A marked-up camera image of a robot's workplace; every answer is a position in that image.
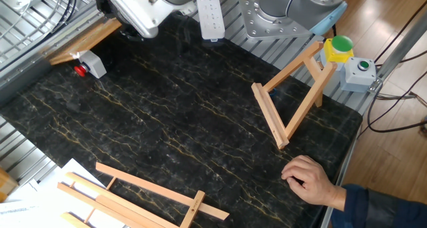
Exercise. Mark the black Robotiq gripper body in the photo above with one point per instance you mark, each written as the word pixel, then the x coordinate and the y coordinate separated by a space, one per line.
pixel 106 4

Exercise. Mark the wooden photo frame green print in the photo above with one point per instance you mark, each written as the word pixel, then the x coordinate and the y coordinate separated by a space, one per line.
pixel 83 41

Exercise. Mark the person's right forearm blue sleeve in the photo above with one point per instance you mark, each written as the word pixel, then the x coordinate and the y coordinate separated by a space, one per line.
pixel 383 208

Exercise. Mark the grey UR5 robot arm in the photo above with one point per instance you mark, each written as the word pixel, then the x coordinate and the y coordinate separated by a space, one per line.
pixel 283 8

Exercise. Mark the person's right hand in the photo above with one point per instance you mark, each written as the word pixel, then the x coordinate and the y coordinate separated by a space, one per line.
pixel 314 184

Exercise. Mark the white box red button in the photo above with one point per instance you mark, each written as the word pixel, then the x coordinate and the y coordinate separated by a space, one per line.
pixel 93 64

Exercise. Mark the white power strip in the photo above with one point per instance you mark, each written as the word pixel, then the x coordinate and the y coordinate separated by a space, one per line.
pixel 211 18

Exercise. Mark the large wooden easel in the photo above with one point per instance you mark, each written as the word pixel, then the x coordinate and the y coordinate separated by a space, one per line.
pixel 150 186

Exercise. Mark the upright wooden easel stand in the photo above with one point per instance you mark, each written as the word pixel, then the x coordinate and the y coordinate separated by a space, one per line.
pixel 270 114

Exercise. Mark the small cardboard box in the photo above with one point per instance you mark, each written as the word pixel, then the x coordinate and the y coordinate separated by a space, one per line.
pixel 6 184

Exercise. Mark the white paper sheets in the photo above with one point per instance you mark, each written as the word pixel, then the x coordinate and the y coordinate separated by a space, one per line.
pixel 20 218

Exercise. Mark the yellow box green mushroom button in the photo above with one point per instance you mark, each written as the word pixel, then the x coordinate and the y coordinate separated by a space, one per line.
pixel 342 43

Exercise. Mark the grey box green button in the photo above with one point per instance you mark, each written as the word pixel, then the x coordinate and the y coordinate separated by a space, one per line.
pixel 357 78

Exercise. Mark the grey aluminium frame beam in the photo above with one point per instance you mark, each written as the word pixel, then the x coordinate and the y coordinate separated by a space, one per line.
pixel 20 78

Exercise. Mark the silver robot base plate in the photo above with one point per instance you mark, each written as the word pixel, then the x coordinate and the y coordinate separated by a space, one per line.
pixel 253 24

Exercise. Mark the aluminium profile post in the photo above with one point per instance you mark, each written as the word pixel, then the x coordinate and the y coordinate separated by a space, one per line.
pixel 400 49

